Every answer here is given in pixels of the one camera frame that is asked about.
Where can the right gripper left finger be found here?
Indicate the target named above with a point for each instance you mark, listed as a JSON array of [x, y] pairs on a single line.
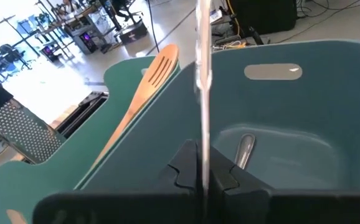
[[121, 208]]

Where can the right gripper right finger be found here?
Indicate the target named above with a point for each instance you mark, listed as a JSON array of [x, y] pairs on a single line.
[[292, 208]]

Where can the silver table knife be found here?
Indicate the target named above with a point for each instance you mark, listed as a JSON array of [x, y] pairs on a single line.
[[204, 109], [245, 149]]

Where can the wooden slotted spoon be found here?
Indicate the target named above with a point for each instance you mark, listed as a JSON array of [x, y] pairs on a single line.
[[142, 96]]

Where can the green plastic bin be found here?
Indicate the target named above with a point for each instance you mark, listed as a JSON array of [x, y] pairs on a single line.
[[43, 180]]

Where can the dark blue plastic bin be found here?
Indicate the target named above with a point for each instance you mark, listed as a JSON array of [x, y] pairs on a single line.
[[292, 124]]

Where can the metal box grater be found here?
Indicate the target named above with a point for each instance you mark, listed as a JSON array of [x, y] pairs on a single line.
[[27, 133]]

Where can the computer tower purple light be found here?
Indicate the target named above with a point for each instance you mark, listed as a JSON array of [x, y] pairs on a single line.
[[48, 52], [88, 42]]

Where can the black equipment box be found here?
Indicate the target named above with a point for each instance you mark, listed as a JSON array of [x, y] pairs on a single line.
[[133, 32]]

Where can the black computer case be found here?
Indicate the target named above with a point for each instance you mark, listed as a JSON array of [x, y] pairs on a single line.
[[261, 15]]

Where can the black aluminium table frame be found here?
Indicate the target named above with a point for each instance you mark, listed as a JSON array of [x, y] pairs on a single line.
[[80, 112]]

